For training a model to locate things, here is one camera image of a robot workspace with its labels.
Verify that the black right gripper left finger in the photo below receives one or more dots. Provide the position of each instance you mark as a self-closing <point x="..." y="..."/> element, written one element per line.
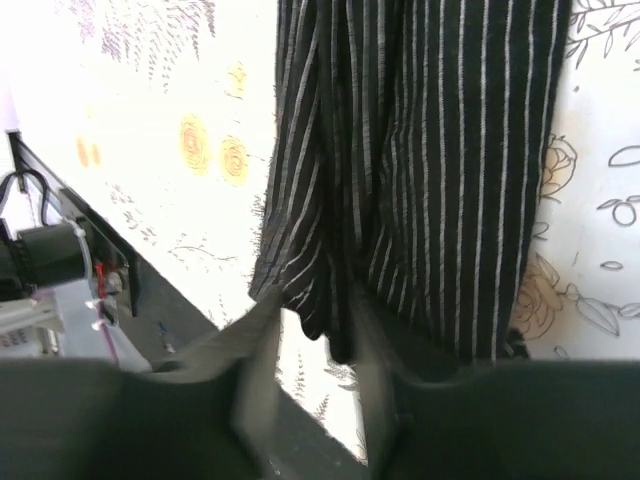
<point x="206" y="413"/>

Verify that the black table edge rail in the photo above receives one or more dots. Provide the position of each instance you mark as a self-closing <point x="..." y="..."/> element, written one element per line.
<point x="303" y="450"/>

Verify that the black pinstriped underwear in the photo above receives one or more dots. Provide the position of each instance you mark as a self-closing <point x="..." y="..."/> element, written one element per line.
<point x="409" y="153"/>

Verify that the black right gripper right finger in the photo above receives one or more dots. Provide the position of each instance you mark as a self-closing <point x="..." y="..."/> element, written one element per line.
<point x="427" y="417"/>

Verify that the floral patterned table mat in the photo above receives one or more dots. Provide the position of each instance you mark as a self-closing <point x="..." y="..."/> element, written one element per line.
<point x="162" y="115"/>

